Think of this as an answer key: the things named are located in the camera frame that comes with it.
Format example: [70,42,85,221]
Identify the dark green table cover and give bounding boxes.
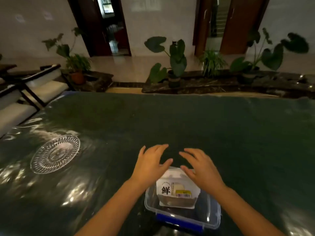
[0,91,315,236]

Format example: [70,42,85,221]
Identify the large-leaf plant in dark pot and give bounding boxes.
[144,36,188,88]

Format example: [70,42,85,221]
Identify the white cushioned dark frame chair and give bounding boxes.
[0,84,41,138]
[20,64,70,108]

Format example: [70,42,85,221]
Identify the small black stone ledge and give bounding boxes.
[61,69,114,93]

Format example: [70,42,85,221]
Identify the person's left hand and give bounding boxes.
[132,144,173,192]

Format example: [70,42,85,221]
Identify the brown wooden door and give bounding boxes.
[219,0,271,55]

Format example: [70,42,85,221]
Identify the dark wooden door frame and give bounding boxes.
[66,0,132,57]

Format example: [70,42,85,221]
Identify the white packaged food tray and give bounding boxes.
[156,169,201,209]

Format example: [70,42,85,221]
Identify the clear cut glass plate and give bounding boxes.
[30,135,81,174]

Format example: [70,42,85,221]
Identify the clear plastic box blue latches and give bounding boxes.
[144,166,221,232]

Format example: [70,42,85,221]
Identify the tall large-leaf plant grey pot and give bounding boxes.
[229,28,310,84]

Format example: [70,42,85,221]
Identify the grassy green potted plant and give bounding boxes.
[198,49,228,78]

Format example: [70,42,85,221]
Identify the leafy plant in terracotta pot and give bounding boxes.
[41,27,92,85]

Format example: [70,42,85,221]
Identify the person's left forearm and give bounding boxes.
[74,179,146,236]

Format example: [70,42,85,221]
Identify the long black stone ledge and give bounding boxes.
[142,69,315,99]

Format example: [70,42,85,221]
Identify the person's right hand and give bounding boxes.
[179,148,226,194]

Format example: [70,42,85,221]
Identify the person's right forearm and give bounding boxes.
[214,184,286,236]

